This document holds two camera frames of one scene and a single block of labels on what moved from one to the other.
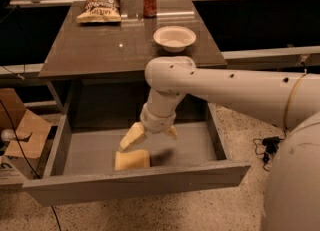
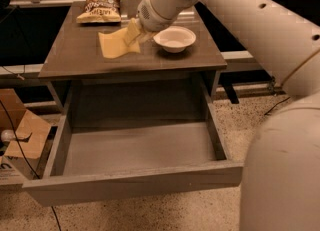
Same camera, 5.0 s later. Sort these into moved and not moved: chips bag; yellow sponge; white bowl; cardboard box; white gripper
Moved: yellow sponge; white gripper
Not moved: chips bag; white bowl; cardboard box
